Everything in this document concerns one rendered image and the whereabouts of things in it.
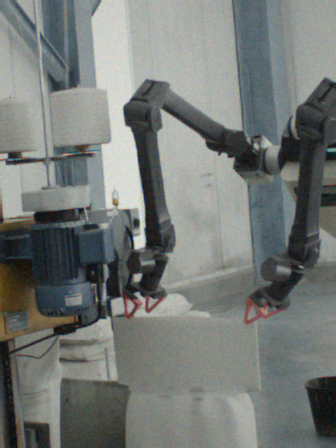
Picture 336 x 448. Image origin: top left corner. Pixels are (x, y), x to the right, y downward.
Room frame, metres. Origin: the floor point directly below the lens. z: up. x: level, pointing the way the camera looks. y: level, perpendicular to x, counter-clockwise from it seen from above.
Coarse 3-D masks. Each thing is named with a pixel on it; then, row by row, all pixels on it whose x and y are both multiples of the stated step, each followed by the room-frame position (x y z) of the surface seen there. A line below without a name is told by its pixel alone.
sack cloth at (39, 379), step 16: (32, 336) 3.29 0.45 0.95; (16, 352) 3.31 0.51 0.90; (32, 352) 3.27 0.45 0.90; (48, 352) 3.25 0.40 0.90; (32, 368) 3.24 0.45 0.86; (48, 368) 3.24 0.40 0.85; (32, 384) 3.23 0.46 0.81; (48, 384) 3.27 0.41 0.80; (32, 400) 3.23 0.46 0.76; (48, 400) 3.27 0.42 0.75; (32, 416) 3.23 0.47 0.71; (48, 416) 3.27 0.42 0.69
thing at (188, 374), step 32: (128, 320) 3.07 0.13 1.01; (160, 320) 2.97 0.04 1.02; (192, 320) 2.91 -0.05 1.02; (224, 320) 2.87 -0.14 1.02; (128, 352) 3.07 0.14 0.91; (160, 352) 2.97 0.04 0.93; (192, 352) 2.91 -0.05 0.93; (224, 352) 2.87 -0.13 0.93; (256, 352) 2.83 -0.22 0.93; (128, 384) 3.08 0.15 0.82; (160, 384) 2.98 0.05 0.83; (192, 384) 2.91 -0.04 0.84; (224, 384) 2.87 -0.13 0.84; (256, 384) 2.83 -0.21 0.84; (128, 416) 3.01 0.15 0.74; (160, 416) 2.93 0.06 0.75; (192, 416) 2.86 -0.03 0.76; (224, 416) 2.83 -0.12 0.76
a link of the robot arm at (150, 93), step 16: (144, 96) 2.86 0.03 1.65; (160, 96) 2.85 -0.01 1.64; (176, 96) 2.92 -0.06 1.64; (128, 112) 2.85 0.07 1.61; (144, 112) 2.81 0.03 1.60; (176, 112) 2.93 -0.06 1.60; (192, 112) 2.98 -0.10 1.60; (192, 128) 3.02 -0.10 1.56; (208, 128) 3.04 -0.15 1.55; (224, 128) 3.08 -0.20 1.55; (208, 144) 3.14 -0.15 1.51; (240, 144) 3.12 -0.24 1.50
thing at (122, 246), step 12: (24, 216) 3.22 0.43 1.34; (84, 216) 3.08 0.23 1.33; (96, 216) 3.13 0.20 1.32; (108, 216) 3.17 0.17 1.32; (120, 216) 3.22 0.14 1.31; (120, 228) 3.22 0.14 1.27; (120, 240) 3.21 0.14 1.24; (120, 252) 3.21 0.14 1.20; (108, 264) 3.23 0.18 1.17; (120, 264) 3.21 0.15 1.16; (120, 276) 3.21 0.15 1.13; (108, 288) 3.23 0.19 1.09; (120, 288) 3.21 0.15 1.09
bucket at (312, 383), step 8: (328, 376) 5.50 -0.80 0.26; (304, 384) 5.36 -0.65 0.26; (312, 384) 5.46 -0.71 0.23; (320, 384) 5.48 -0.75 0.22; (328, 384) 5.49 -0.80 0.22; (312, 392) 5.28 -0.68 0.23; (320, 392) 5.24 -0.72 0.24; (328, 392) 5.22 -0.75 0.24; (312, 400) 5.30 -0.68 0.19; (320, 400) 5.25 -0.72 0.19; (328, 400) 5.23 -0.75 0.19; (312, 408) 5.32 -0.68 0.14; (320, 408) 5.26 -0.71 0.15; (328, 408) 5.24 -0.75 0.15; (312, 416) 5.35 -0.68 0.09; (320, 416) 5.27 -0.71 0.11; (328, 416) 5.24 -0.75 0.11; (320, 424) 5.28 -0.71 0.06; (328, 424) 5.25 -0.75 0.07; (320, 432) 5.30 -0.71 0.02; (328, 432) 5.26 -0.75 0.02
